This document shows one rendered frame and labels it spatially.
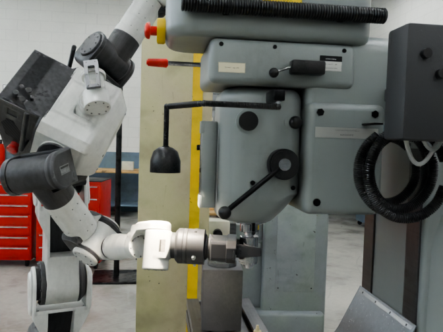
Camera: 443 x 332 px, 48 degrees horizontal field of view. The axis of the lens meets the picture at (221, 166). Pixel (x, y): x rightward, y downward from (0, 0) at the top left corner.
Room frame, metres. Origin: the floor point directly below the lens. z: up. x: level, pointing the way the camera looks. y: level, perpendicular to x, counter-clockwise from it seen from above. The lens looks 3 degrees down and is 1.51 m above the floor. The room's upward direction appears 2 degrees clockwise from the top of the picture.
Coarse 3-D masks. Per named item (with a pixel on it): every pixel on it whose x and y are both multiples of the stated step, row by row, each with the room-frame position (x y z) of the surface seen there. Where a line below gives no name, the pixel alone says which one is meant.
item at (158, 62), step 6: (150, 60) 1.29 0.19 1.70; (156, 60) 1.29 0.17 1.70; (162, 60) 1.30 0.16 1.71; (150, 66) 1.30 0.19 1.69; (156, 66) 1.30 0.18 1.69; (162, 66) 1.30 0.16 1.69; (180, 66) 1.31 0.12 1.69; (186, 66) 1.31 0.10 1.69; (192, 66) 1.31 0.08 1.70; (198, 66) 1.31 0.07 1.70
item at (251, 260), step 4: (240, 240) 1.23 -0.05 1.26; (244, 244) 1.22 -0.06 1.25; (248, 244) 1.21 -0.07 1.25; (252, 244) 1.21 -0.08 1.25; (256, 244) 1.22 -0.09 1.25; (240, 260) 1.23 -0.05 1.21; (244, 260) 1.22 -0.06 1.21; (248, 260) 1.21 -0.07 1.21; (252, 260) 1.21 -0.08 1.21; (256, 260) 1.22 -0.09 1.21; (244, 264) 1.22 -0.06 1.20; (248, 264) 1.21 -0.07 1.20; (252, 264) 1.21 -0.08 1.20
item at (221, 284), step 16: (208, 272) 1.47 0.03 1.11; (224, 272) 1.47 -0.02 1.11; (240, 272) 1.47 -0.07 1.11; (208, 288) 1.47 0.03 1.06; (224, 288) 1.47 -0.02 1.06; (240, 288) 1.47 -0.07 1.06; (208, 304) 1.47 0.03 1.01; (224, 304) 1.47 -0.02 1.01; (240, 304) 1.47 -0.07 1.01; (208, 320) 1.47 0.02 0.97; (224, 320) 1.47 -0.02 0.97; (240, 320) 1.47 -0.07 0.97
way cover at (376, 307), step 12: (360, 288) 1.43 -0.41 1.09; (360, 300) 1.40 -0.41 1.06; (372, 300) 1.34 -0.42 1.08; (348, 312) 1.42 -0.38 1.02; (360, 312) 1.37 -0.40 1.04; (372, 312) 1.31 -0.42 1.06; (384, 312) 1.26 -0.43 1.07; (396, 312) 1.22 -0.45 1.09; (348, 324) 1.39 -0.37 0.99; (360, 324) 1.34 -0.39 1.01; (372, 324) 1.28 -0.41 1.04; (384, 324) 1.24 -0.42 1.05; (396, 324) 1.20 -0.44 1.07; (408, 324) 1.15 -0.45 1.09
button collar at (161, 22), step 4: (160, 20) 1.18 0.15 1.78; (164, 20) 1.18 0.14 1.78; (160, 24) 1.18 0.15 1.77; (164, 24) 1.18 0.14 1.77; (160, 28) 1.18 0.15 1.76; (164, 28) 1.18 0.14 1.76; (160, 32) 1.18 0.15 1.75; (164, 32) 1.18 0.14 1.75; (160, 36) 1.18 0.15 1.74; (164, 36) 1.18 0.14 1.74; (160, 40) 1.19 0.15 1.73; (164, 40) 1.19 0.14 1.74
